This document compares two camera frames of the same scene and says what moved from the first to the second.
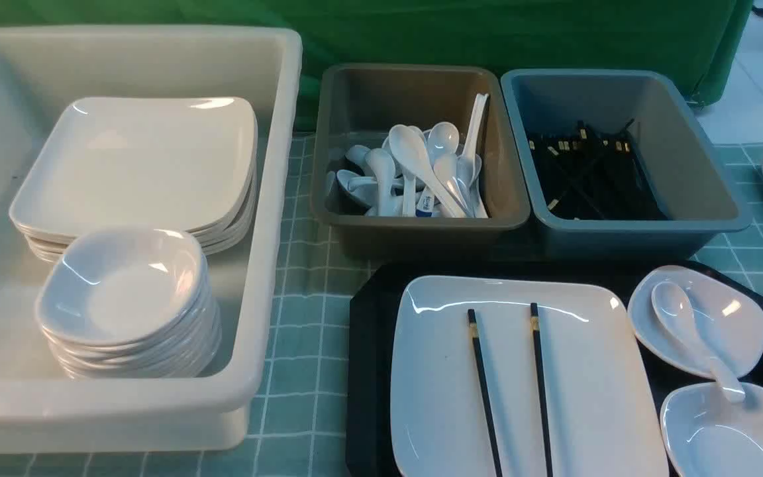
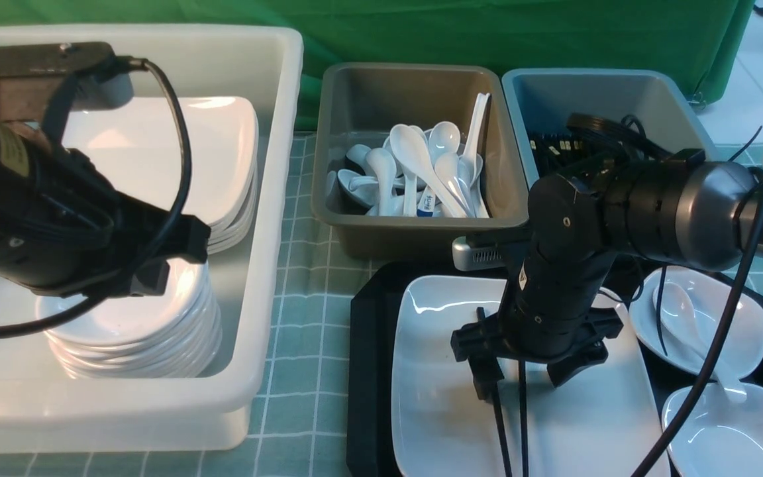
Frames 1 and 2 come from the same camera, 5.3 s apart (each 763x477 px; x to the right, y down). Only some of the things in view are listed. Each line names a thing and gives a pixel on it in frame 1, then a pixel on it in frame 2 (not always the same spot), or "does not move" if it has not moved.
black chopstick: x=485 y=393 -> x=505 y=457
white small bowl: x=730 y=315 does not move
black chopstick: x=534 y=317 -> x=522 y=379
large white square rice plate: x=602 y=419 does not move
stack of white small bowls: x=130 y=304 does not move
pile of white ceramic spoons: x=416 y=173 does not move
